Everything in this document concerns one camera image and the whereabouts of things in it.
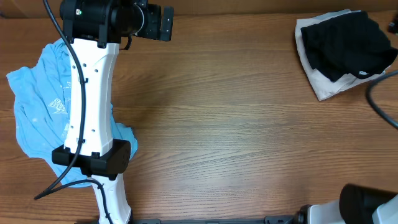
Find black t-shirt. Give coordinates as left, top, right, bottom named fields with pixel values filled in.
left=300, top=11, right=397, bottom=82

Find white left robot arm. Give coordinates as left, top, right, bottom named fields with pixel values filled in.
left=52, top=0, right=174, bottom=223

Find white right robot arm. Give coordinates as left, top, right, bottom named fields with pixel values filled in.
left=293, top=184, right=397, bottom=224

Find light blue t-shirt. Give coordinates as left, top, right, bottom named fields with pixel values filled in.
left=6, top=38, right=139, bottom=188

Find folded beige garment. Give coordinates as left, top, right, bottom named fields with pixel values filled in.
left=295, top=9, right=392, bottom=101

